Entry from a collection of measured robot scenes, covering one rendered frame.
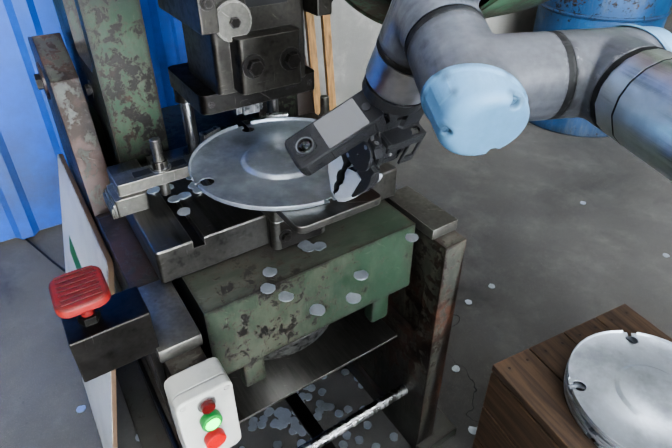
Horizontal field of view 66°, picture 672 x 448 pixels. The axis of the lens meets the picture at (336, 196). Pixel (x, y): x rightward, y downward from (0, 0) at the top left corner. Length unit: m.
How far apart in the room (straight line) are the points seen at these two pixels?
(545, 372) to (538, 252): 0.92
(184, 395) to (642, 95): 0.58
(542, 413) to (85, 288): 0.79
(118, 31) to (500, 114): 0.73
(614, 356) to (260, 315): 0.69
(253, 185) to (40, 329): 1.18
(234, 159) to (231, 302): 0.22
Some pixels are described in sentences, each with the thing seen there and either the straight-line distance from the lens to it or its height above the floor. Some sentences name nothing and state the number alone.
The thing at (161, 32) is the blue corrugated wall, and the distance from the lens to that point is 2.00.
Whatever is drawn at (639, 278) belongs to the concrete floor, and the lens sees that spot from 2.03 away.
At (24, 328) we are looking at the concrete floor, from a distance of 1.85.
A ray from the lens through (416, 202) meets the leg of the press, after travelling 0.98.
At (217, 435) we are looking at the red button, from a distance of 0.76.
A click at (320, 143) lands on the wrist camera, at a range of 0.58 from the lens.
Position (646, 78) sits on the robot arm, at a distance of 0.44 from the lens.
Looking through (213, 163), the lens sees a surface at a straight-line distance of 0.83.
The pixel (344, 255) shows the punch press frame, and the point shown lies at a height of 0.64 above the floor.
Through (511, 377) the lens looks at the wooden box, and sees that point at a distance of 1.10.
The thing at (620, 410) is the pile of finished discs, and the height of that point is 0.39.
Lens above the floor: 1.18
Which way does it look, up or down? 33 degrees down
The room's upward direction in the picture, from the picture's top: straight up
